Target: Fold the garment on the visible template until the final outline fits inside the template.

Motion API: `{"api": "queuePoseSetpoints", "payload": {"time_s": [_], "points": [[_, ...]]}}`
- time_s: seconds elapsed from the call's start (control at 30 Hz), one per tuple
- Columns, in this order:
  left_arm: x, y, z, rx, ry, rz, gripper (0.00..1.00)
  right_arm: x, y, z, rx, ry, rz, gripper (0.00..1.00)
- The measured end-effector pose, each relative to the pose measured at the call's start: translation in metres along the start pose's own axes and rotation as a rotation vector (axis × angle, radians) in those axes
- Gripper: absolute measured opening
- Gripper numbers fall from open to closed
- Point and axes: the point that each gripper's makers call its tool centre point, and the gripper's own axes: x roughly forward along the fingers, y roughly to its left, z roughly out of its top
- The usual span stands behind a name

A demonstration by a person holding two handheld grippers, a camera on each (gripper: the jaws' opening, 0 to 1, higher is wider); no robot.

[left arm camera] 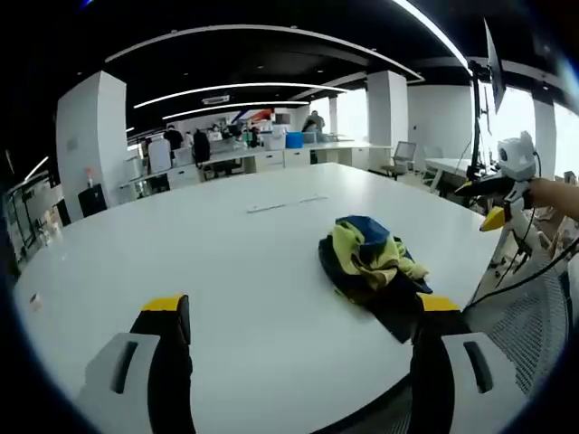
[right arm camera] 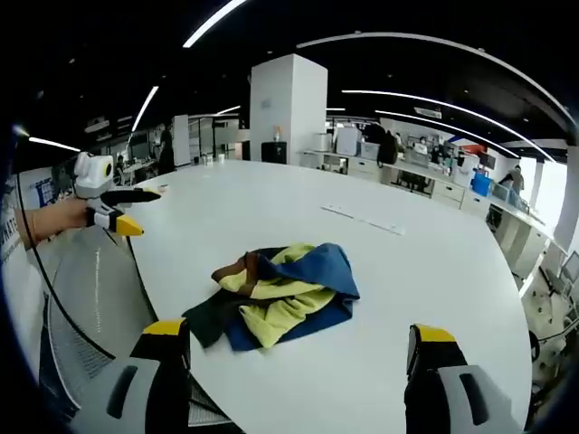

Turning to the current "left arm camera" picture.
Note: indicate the white air purifier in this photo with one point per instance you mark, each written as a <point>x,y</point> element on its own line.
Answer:
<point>159,156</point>

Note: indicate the black monitor stand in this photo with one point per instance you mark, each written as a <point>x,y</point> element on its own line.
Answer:
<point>476,126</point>

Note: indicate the white mesh office chair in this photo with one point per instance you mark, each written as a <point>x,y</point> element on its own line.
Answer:
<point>403,156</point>

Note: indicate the white counter with cabinets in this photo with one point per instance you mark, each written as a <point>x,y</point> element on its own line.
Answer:
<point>271,159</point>

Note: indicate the white storage box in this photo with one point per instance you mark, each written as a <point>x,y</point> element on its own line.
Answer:
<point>274,139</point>

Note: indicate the black monitor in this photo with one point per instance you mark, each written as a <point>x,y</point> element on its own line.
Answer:
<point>494,68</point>

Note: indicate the yellow blue black garment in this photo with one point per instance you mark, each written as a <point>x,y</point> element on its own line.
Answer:
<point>362,253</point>

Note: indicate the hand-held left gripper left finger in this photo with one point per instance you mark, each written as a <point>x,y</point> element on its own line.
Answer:
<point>167,361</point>

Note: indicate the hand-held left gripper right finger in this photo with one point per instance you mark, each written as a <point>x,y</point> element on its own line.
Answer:
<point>434,370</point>

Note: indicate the grey mesh office chair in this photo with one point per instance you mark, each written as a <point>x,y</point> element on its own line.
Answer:
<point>529,325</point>

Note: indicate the white desk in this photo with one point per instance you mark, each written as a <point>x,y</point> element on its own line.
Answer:
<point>448,166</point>

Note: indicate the white tripod stand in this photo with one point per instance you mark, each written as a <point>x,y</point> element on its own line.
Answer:
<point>509,239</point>

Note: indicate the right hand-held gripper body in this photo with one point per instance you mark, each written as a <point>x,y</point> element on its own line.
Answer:
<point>515,158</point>

